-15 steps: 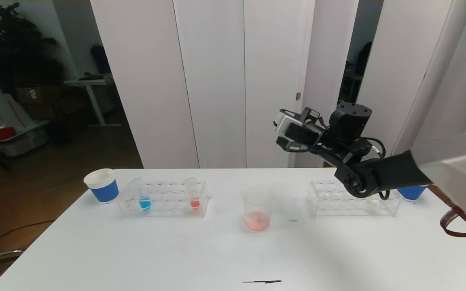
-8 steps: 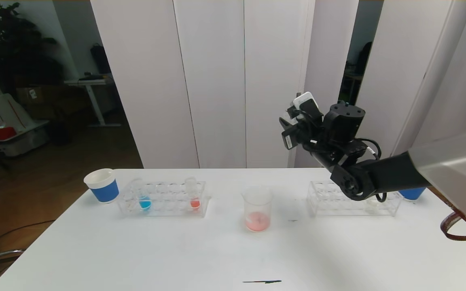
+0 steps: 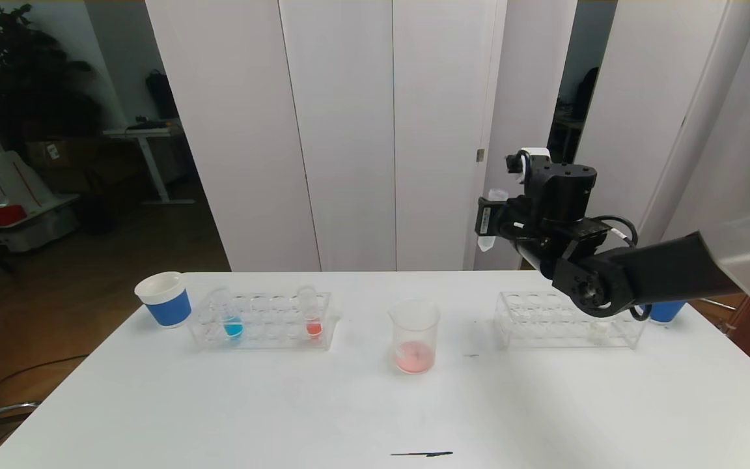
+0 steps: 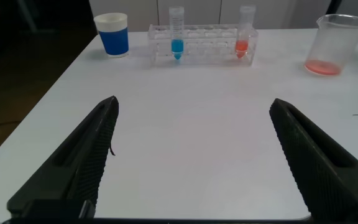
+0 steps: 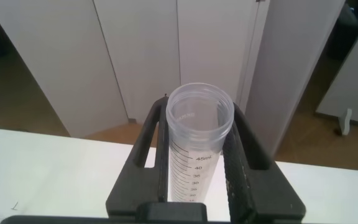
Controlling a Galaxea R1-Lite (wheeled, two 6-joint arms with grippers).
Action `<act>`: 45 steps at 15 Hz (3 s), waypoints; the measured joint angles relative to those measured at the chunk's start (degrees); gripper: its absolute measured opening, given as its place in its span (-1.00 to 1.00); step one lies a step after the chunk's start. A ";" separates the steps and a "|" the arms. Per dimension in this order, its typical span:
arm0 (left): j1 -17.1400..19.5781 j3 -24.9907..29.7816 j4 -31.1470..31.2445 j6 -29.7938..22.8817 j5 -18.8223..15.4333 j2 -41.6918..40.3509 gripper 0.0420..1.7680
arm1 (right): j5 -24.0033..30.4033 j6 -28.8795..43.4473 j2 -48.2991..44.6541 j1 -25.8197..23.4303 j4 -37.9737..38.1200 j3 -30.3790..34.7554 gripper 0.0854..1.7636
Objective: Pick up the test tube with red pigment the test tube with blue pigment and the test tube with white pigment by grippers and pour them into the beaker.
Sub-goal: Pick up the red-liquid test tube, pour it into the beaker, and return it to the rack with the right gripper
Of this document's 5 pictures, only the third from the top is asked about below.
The test tube with blue pigment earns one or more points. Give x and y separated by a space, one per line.
234 330

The white desk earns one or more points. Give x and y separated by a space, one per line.
147 133

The blue white paper cup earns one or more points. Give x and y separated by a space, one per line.
668 311
170 309

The clear acrylic test tube rack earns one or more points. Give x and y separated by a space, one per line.
544 329
271 326

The white machine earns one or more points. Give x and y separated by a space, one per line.
17 182

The test tube with white pigment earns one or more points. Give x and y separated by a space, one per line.
599 333

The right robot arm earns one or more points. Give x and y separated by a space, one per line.
564 192

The black bag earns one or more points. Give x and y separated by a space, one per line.
163 96

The cardboard box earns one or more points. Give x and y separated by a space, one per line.
72 168

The test tube with red pigment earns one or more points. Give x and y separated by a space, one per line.
484 243
314 329

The clear glass beaker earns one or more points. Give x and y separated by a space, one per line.
414 355

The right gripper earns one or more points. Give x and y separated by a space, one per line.
484 215

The dark green potted plant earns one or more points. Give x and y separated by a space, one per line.
23 78

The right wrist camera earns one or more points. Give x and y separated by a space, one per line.
534 152

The brown wooden cabinet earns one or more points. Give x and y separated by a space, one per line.
749 319

